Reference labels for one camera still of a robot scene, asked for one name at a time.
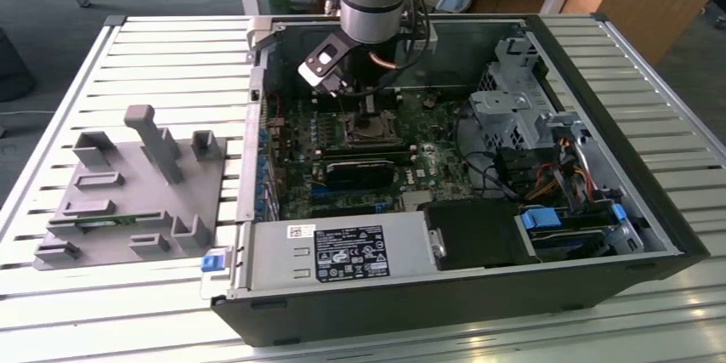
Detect red wire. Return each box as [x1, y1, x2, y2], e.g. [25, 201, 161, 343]
[581, 165, 597, 201]

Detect black RAM slot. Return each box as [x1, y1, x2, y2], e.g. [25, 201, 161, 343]
[321, 145, 412, 156]
[322, 152, 413, 163]

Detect silver green CPU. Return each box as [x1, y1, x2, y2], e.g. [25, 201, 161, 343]
[354, 115, 388, 137]

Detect silver chipset heatsink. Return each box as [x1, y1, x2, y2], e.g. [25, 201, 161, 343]
[401, 190, 437, 213]

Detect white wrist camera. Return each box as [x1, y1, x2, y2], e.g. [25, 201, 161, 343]
[400, 18, 440, 52]
[300, 33, 349, 96]

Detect black open PC case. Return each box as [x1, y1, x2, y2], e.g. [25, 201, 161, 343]
[209, 13, 715, 349]

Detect grey plastic parts rack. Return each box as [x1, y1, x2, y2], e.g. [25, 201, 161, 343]
[33, 103, 229, 273]

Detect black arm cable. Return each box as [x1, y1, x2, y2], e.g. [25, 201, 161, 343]
[404, 0, 434, 67]

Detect CPU socket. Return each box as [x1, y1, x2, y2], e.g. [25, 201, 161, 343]
[337, 110, 402, 147]

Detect blue case latch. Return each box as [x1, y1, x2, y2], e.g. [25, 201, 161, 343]
[201, 247, 238, 273]

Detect green RAM stick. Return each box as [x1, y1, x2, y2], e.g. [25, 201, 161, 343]
[77, 214, 141, 228]

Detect black looped wire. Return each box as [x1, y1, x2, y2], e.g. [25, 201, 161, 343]
[462, 152, 521, 198]

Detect green motherboard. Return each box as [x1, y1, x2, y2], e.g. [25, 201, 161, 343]
[258, 88, 484, 222]

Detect small black graphics card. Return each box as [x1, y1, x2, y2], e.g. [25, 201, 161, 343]
[321, 158, 397, 192]

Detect silver power supply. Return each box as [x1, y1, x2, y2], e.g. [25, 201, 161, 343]
[226, 212, 450, 300]

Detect black case fan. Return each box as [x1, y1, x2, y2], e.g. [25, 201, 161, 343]
[288, 67, 317, 103]

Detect silver metal drive cage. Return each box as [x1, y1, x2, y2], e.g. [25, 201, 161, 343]
[468, 37, 592, 151]

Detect blue disk carrier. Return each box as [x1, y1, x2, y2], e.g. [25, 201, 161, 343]
[518, 203, 629, 235]

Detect yellow wire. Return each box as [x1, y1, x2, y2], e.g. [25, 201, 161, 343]
[525, 169, 587, 202]

